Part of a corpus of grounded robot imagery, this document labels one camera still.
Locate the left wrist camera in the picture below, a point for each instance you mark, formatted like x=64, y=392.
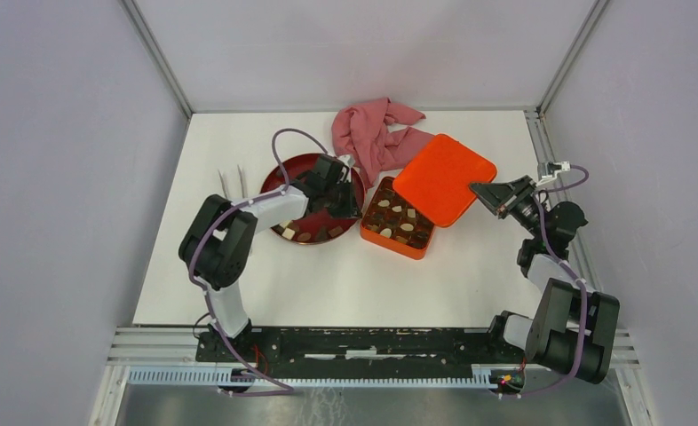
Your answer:
x=347, y=160

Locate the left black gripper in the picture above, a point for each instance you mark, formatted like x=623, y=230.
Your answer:
x=352, y=208

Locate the orange box lid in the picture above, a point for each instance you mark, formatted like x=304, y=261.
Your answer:
x=436, y=181

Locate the orange chocolate box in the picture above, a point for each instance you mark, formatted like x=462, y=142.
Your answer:
x=392, y=223

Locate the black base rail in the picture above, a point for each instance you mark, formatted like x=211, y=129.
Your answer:
x=364, y=352

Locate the pink cloth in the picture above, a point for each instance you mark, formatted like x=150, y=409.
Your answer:
x=379, y=135

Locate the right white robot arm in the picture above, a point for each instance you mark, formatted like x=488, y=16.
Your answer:
x=573, y=329

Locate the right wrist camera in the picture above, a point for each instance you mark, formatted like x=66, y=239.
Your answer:
x=549, y=171

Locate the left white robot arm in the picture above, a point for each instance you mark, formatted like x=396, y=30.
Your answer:
x=216, y=247

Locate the round dark red plate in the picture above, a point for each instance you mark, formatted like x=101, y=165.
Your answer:
x=316, y=227

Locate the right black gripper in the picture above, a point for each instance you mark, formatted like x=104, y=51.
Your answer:
x=500, y=191

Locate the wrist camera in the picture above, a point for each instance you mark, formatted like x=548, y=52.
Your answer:
x=549, y=171
x=347, y=160

